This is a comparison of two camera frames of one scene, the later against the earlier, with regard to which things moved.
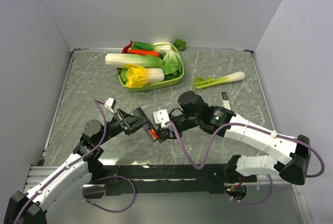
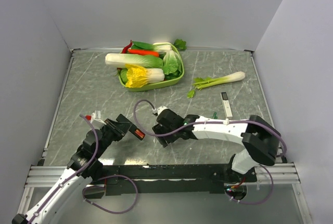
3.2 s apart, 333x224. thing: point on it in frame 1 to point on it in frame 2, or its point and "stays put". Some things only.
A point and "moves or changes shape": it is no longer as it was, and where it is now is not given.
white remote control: [226, 102] stays put
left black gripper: [131, 122] to [116, 128]
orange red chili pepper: [143, 52] stays put
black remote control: [156, 134] moves or changes shape
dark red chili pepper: [125, 49] stays put
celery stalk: [199, 82] stays put
